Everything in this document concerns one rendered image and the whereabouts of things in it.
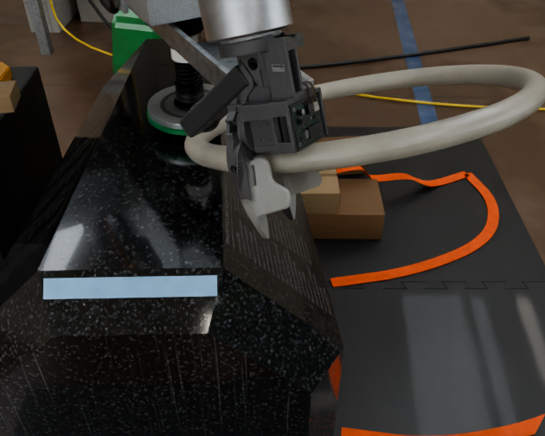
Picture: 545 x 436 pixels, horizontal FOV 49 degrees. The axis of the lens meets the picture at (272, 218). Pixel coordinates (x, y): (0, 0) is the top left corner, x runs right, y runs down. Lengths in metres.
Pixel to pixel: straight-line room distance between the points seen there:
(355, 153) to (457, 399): 1.46
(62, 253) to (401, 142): 0.77
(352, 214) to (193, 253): 1.28
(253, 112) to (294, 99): 0.04
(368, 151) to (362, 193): 1.85
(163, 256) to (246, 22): 0.65
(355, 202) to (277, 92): 1.82
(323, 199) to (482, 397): 0.89
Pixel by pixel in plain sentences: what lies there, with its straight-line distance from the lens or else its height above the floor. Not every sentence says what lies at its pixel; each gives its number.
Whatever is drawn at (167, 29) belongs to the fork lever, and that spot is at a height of 1.12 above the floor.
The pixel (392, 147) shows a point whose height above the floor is 1.29.
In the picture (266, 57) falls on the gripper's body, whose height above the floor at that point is 1.36.
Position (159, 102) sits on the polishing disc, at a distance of 1.53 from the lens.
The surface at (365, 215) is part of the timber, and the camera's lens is 2.36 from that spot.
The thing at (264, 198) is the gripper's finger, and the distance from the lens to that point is 0.64.
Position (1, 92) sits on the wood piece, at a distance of 1.85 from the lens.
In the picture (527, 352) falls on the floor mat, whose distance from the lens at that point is 2.20.
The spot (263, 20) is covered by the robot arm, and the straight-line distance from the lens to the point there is 0.60.
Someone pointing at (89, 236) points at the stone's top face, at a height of 0.84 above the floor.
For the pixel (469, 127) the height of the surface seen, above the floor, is 1.30.
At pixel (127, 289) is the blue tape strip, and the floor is 0.82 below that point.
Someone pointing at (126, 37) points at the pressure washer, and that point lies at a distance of 3.09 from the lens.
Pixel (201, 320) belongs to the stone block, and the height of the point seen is 0.77.
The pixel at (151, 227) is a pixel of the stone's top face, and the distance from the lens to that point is 1.22.
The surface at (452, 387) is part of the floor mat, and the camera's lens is 2.03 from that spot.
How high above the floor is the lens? 1.62
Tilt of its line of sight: 40 degrees down
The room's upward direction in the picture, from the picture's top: straight up
